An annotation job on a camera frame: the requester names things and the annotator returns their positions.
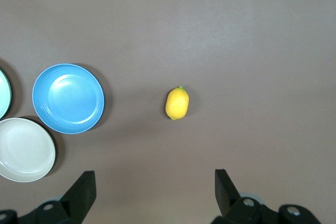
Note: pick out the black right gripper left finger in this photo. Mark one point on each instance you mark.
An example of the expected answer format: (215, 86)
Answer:
(76, 197)

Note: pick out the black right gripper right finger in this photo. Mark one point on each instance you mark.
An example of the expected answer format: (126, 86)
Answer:
(231, 200)

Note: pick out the yellow lemon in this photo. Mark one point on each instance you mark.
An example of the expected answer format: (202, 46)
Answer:
(177, 103)

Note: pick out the beige plate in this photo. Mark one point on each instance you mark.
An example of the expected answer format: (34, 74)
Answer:
(23, 150)

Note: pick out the blue plate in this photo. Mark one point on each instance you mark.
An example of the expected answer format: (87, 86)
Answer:
(68, 98)

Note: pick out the pale green plate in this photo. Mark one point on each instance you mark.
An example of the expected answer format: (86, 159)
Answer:
(4, 93)

